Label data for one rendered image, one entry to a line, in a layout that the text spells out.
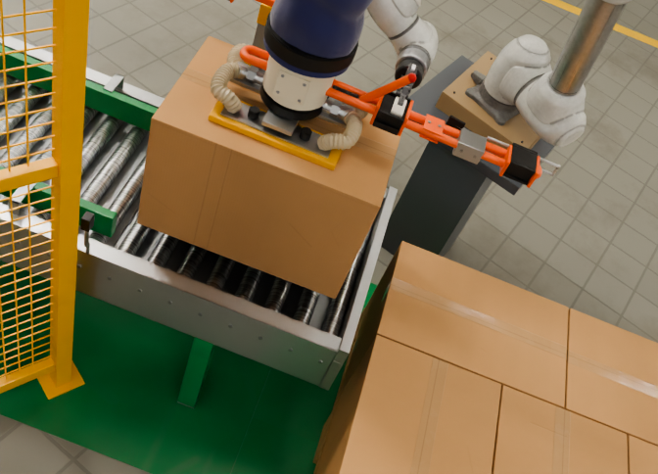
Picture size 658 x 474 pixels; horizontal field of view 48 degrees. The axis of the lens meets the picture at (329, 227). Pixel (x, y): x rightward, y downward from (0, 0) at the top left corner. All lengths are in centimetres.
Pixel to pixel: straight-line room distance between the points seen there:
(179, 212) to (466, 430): 99
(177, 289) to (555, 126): 126
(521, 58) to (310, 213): 98
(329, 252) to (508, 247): 162
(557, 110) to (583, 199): 158
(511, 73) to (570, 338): 87
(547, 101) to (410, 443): 112
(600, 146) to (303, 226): 272
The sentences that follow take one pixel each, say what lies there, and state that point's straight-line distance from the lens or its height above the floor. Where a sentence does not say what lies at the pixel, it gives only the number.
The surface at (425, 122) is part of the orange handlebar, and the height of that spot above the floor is 116.
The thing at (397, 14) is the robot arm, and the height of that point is 125.
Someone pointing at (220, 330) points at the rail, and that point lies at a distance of 215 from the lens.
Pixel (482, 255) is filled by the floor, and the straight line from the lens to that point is 338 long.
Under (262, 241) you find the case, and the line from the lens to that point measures 203.
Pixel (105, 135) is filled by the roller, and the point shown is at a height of 54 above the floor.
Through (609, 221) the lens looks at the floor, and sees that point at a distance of 397.
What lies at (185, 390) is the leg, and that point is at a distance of 249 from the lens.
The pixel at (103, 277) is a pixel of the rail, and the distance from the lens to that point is 218.
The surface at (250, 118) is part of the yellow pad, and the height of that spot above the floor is 105.
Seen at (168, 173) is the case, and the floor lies 86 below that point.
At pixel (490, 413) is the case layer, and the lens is 222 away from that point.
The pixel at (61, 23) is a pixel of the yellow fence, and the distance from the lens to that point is 152.
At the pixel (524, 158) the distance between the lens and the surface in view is 194.
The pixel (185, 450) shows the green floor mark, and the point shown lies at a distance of 251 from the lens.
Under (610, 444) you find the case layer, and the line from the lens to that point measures 239.
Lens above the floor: 227
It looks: 46 degrees down
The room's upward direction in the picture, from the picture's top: 23 degrees clockwise
